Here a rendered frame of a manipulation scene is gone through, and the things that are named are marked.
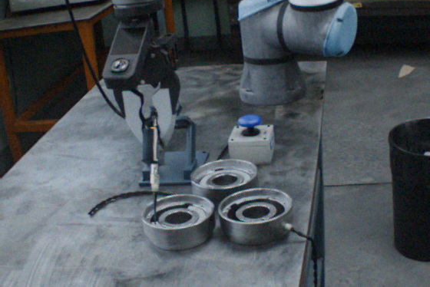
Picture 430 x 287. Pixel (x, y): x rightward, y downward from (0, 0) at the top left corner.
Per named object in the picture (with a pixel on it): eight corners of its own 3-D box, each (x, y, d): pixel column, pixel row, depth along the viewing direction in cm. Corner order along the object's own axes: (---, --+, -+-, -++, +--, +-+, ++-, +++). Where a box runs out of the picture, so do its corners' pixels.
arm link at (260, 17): (260, 43, 153) (254, -12, 148) (311, 47, 145) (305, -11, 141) (231, 57, 144) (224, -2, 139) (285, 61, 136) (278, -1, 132)
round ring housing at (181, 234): (202, 256, 89) (198, 231, 87) (134, 248, 92) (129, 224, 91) (226, 219, 98) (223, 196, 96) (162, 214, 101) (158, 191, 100)
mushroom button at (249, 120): (262, 147, 115) (259, 120, 113) (239, 148, 116) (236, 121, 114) (264, 138, 119) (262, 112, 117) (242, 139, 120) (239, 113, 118)
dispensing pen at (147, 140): (140, 220, 91) (142, 103, 95) (149, 222, 95) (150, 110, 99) (156, 220, 91) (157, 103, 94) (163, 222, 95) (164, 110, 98)
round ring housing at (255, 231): (206, 235, 94) (203, 212, 92) (251, 206, 101) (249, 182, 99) (264, 255, 87) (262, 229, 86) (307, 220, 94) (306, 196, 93)
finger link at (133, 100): (156, 134, 101) (153, 76, 98) (147, 150, 96) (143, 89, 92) (137, 133, 102) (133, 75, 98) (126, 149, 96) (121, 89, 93)
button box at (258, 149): (270, 164, 114) (269, 138, 113) (230, 165, 116) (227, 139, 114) (276, 145, 122) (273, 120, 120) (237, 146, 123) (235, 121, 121)
